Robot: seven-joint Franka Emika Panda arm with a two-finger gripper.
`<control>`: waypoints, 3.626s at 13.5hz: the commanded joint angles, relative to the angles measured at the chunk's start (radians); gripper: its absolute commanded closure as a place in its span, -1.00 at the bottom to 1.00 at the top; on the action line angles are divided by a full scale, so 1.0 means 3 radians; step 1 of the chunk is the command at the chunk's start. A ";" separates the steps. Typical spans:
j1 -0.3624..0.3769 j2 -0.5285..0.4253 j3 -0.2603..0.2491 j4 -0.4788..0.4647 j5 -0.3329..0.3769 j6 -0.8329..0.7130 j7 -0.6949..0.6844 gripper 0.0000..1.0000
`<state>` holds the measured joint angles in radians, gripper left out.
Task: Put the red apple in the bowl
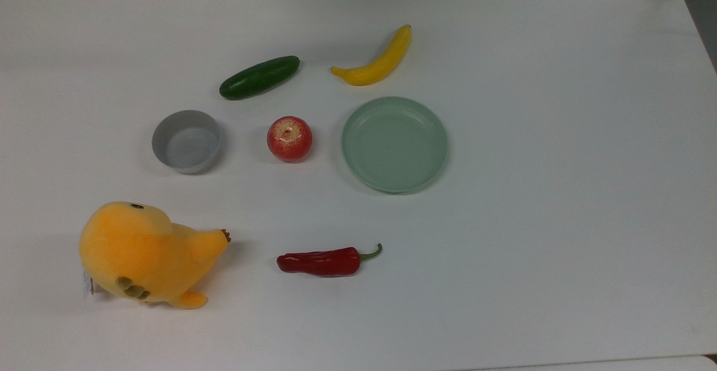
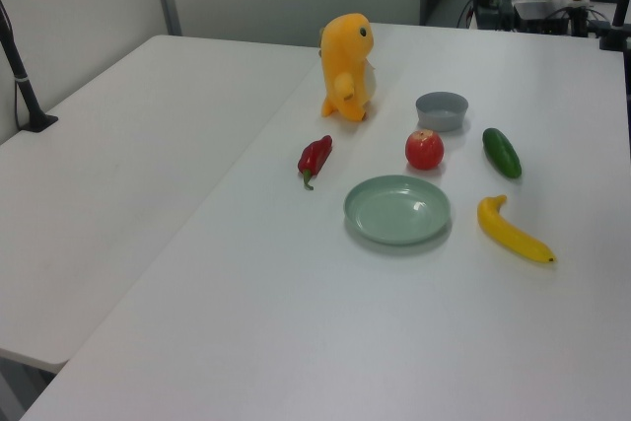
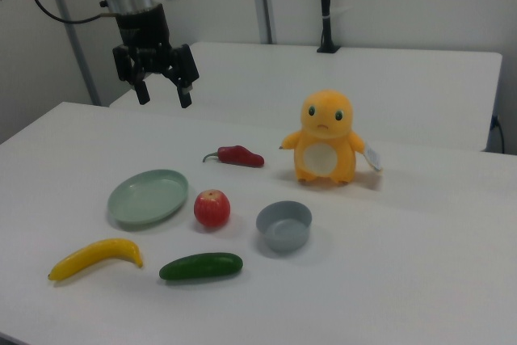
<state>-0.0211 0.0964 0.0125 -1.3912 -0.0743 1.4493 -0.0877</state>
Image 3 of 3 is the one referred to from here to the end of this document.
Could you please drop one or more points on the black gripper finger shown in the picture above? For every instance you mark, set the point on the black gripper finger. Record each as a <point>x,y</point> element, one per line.
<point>126,64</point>
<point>186,66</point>

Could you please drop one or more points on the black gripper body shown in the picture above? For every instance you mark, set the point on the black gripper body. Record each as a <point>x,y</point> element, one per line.
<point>143,30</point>

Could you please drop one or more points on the red tomato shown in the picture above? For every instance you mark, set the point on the red tomato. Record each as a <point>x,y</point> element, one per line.
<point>212,208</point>

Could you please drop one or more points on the grey bowl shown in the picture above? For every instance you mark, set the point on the grey bowl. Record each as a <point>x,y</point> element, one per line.
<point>284,228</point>

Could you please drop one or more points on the red chili pepper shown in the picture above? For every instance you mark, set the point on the red chili pepper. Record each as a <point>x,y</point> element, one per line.
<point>240,156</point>

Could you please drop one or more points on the pale green plate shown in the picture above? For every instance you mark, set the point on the pale green plate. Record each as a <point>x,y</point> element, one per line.
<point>147,196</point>

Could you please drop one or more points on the orange plush toy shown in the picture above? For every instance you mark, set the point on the orange plush toy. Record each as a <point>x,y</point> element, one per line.
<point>323,135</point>

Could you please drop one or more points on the yellow banana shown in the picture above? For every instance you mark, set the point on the yellow banana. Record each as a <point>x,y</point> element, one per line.
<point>97,254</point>

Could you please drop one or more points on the green cucumber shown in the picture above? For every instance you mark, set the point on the green cucumber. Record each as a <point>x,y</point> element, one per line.
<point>202,266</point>

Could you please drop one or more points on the white plush toy tag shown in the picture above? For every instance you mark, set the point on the white plush toy tag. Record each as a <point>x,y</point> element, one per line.
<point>373,157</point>

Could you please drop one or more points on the grey frame post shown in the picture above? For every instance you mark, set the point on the grey frame post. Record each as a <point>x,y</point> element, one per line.
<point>266,1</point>
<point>78,50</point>

